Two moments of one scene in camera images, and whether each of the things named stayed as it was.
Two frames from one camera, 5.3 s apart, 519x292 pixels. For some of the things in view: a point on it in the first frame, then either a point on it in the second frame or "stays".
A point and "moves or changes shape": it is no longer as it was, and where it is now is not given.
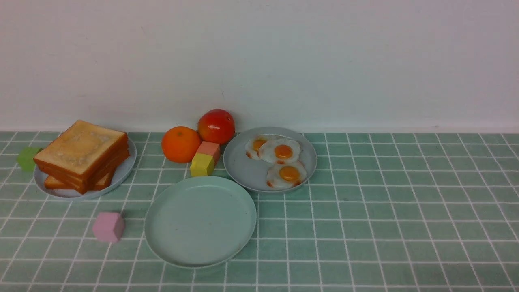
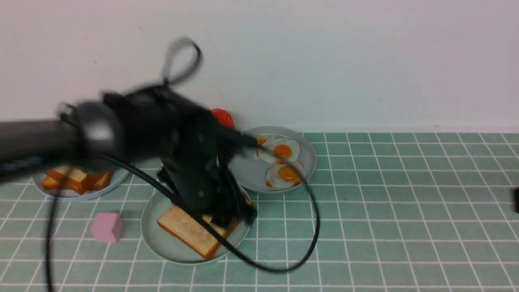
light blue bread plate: x=119 y=174 stays
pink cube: x=109 y=227 stays
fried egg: x=279 y=151 stays
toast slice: x=82 y=149 moves or changes shape
